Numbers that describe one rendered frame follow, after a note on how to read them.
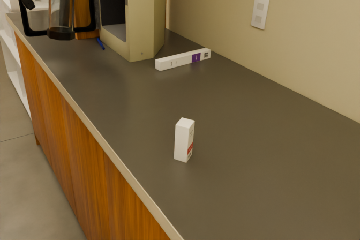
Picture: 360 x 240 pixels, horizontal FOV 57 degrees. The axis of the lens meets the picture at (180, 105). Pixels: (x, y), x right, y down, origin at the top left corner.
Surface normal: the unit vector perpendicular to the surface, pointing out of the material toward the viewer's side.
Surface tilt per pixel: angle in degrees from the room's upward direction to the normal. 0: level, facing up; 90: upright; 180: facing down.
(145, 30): 90
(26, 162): 0
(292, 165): 0
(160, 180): 0
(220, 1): 90
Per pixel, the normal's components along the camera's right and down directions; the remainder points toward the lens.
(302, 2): -0.83, 0.23
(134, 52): 0.56, 0.43
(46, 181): 0.05, -0.87
